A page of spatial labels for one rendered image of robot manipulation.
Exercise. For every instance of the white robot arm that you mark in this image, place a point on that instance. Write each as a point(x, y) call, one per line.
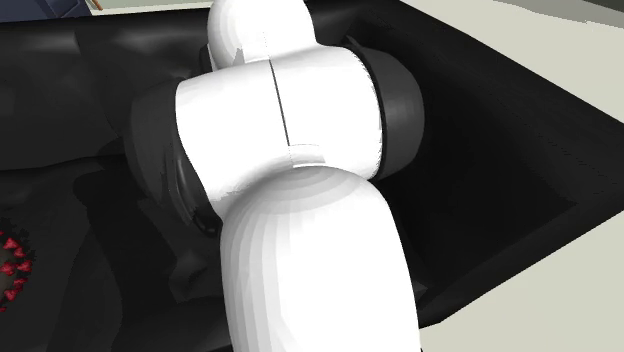
point(292, 122)

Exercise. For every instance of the black object with red studs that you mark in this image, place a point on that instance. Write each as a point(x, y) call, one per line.
point(13, 265)

